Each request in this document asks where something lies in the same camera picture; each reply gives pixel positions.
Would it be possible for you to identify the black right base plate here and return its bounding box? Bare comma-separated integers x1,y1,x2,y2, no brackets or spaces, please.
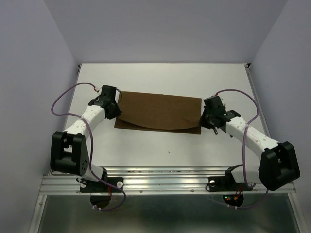
205,176,253,192

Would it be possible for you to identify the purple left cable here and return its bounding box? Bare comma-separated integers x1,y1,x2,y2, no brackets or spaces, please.
50,83,127,212

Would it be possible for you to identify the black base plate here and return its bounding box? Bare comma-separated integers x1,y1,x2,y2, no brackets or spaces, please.
205,176,253,192
80,177,123,193

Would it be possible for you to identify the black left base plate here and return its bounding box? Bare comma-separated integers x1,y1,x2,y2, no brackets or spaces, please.
80,177,123,193

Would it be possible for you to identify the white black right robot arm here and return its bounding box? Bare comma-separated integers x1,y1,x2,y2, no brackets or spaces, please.
200,96,301,192

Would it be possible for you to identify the aluminium rail frame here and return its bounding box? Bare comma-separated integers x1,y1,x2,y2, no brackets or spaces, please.
29,62,304,233

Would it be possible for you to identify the brown cloth napkin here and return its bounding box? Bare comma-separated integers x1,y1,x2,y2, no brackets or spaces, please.
114,92,202,135

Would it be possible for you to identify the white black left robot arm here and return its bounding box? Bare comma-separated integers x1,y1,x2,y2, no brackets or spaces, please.
50,83,121,191

